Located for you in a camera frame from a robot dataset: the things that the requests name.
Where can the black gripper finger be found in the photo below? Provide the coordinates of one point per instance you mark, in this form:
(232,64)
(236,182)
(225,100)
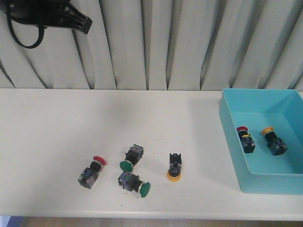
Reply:
(71,18)

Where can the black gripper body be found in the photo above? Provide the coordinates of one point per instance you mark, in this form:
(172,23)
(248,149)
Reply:
(36,12)

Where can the red mushroom push button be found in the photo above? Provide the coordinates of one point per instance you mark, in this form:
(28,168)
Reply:
(246,140)

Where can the yellow mushroom push button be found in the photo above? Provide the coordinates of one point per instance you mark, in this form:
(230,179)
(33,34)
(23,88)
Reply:
(274,143)

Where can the light blue plastic box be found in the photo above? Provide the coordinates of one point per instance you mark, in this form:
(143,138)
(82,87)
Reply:
(260,171)

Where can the white pleated curtain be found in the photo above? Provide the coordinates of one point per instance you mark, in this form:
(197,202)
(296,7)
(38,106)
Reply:
(162,45)

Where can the green push button rear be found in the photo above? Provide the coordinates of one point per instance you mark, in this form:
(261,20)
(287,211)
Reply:
(132,157)

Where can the green push button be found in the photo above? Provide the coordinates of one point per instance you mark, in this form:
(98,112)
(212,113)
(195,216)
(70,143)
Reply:
(132,157)
(131,182)

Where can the red push button lying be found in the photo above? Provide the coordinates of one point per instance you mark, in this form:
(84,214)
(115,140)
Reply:
(89,175)

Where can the green push button front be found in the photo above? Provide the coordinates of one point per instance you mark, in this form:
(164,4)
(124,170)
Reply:
(131,182)

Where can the yellow push button upside down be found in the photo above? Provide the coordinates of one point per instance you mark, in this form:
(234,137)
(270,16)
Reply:
(175,166)

